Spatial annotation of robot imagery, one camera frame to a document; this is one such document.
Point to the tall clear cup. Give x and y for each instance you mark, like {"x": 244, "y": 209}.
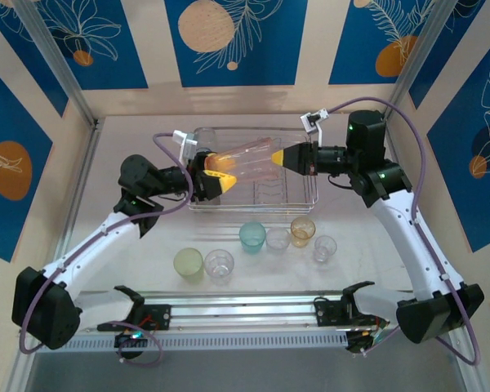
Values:
{"x": 206, "y": 136}

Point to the pink translucent cup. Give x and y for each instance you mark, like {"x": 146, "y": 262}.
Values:
{"x": 249, "y": 161}

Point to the teal translucent cup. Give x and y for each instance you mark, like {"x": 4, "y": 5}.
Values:
{"x": 252, "y": 237}

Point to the orange translucent cup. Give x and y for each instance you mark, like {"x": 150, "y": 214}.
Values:
{"x": 303, "y": 229}

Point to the clear ribbed cup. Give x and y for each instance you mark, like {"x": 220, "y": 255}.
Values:
{"x": 219, "y": 265}

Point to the green translucent cup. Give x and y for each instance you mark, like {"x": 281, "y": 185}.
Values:
{"x": 189, "y": 263}

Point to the small clear faceted cup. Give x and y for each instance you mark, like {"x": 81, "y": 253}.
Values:
{"x": 325, "y": 247}

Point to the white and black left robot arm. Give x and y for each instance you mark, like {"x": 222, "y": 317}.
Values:
{"x": 90, "y": 255}

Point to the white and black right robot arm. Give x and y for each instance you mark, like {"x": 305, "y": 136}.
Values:
{"x": 408, "y": 237}

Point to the small electronics board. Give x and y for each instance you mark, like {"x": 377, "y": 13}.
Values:
{"x": 126, "y": 341}
{"x": 359, "y": 341}

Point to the aluminium frame post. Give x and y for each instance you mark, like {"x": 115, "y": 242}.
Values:
{"x": 59, "y": 61}
{"x": 416, "y": 61}

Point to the blue floral wall panel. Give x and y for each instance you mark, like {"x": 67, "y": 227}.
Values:
{"x": 32, "y": 61}
{"x": 269, "y": 49}
{"x": 453, "y": 183}
{"x": 118, "y": 49}
{"x": 443, "y": 49}
{"x": 20, "y": 134}
{"x": 351, "y": 41}

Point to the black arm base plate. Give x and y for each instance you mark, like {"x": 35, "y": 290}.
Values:
{"x": 320, "y": 316}
{"x": 163, "y": 322}

